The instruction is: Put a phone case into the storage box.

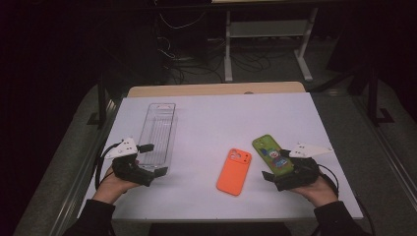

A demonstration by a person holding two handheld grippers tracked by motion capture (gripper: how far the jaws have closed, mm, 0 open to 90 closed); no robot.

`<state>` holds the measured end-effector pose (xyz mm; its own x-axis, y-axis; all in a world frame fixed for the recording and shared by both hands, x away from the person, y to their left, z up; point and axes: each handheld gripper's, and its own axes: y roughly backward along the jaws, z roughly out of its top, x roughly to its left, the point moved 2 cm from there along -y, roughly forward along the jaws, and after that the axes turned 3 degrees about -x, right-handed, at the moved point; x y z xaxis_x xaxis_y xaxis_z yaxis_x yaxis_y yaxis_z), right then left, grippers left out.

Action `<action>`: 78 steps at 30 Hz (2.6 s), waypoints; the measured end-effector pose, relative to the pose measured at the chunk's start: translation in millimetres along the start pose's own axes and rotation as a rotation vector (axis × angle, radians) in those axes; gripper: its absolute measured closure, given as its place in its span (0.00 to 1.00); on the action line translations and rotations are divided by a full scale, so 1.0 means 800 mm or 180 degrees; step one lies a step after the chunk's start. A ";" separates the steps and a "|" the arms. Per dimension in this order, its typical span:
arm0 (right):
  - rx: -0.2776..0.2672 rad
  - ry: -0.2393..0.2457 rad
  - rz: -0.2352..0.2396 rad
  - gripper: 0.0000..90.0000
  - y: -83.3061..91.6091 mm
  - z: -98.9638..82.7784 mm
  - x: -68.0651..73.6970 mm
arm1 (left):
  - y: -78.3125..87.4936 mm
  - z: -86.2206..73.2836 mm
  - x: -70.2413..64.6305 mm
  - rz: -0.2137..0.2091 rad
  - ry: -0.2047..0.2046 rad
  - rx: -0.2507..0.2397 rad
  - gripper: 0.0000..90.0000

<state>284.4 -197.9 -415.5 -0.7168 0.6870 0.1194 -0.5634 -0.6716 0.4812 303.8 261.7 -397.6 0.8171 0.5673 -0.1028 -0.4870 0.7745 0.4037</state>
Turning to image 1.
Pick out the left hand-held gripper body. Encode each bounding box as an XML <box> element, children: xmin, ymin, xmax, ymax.
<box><xmin>104</xmin><ymin>137</ymin><xmax>155</xmax><ymax>188</ymax></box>

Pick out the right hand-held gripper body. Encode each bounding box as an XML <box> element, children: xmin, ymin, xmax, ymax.
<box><xmin>274</xmin><ymin>142</ymin><xmax>334</xmax><ymax>193</ymax></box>

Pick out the green phone case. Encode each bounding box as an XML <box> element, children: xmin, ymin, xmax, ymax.
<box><xmin>251</xmin><ymin>134</ymin><xmax>295</xmax><ymax>177</ymax></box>

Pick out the clear plastic rack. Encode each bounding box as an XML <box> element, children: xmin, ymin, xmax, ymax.
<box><xmin>136</xmin><ymin>102</ymin><xmax>179</xmax><ymax>172</ymax></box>

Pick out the orange phone case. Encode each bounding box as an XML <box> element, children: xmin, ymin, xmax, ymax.
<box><xmin>215</xmin><ymin>147</ymin><xmax>253</xmax><ymax>197</ymax></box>

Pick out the person's right hand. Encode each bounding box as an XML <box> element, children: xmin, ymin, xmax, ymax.
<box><xmin>289</xmin><ymin>176</ymin><xmax>338</xmax><ymax>208</ymax></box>

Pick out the person's left hand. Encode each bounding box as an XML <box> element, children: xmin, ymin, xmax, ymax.
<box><xmin>92</xmin><ymin>165</ymin><xmax>141</xmax><ymax>206</ymax></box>

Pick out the black metal stand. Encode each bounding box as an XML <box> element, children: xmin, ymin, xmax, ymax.
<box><xmin>87</xmin><ymin>75</ymin><xmax>110</xmax><ymax>130</ymax></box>
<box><xmin>366</xmin><ymin>65</ymin><xmax>396</xmax><ymax>128</ymax></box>

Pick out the white board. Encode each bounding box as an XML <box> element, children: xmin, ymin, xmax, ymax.
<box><xmin>77</xmin><ymin>91</ymin><xmax>364</xmax><ymax>221</ymax></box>

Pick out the wooden table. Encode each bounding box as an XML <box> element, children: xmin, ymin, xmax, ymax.
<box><xmin>127</xmin><ymin>82</ymin><xmax>307</xmax><ymax>98</ymax></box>

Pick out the right hand-held gripper cable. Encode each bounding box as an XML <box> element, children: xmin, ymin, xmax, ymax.
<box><xmin>316</xmin><ymin>163</ymin><xmax>340</xmax><ymax>199</ymax></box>

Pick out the hand-held gripper cable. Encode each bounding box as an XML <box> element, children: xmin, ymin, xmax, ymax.
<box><xmin>316</xmin><ymin>163</ymin><xmax>340</xmax><ymax>199</ymax></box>
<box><xmin>93</xmin><ymin>141</ymin><xmax>123</xmax><ymax>191</ymax></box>

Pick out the left hand-held gripper cable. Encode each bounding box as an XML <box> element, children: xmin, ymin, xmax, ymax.
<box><xmin>93</xmin><ymin>141</ymin><xmax>123</xmax><ymax>191</ymax></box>

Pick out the metal rail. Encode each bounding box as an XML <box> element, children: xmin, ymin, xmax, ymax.
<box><xmin>48</xmin><ymin>97</ymin><xmax>120</xmax><ymax>236</ymax></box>
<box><xmin>352</xmin><ymin>94</ymin><xmax>417</xmax><ymax>200</ymax></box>

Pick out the tangle of floor cables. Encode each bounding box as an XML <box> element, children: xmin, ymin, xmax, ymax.
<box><xmin>153</xmin><ymin>9</ymin><xmax>273</xmax><ymax>85</ymax></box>

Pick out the white desk frame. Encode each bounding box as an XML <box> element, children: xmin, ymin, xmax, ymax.
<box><xmin>223</xmin><ymin>7</ymin><xmax>320</xmax><ymax>83</ymax></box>

